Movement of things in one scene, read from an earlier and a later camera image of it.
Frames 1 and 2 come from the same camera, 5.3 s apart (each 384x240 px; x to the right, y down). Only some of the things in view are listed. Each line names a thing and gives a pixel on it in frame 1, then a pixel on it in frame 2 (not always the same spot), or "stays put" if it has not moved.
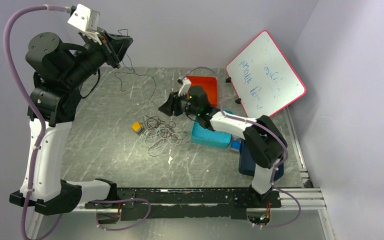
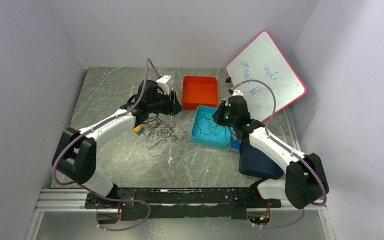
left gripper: (114, 46) → (173, 107)
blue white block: (235, 145) stays put
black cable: (133, 71) → (210, 133)
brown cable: (164, 128) stays put
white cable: (154, 137) stays put
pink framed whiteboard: (264, 81) stays put
